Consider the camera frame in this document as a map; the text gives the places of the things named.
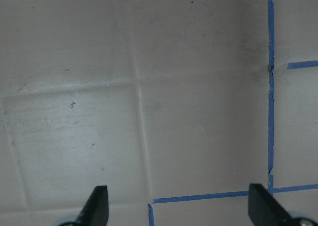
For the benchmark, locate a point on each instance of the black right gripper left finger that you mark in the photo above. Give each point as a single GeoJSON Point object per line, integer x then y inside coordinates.
{"type": "Point", "coordinates": [95, 211]}

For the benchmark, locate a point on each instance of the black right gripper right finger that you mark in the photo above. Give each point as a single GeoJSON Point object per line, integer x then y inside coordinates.
{"type": "Point", "coordinates": [264, 210]}

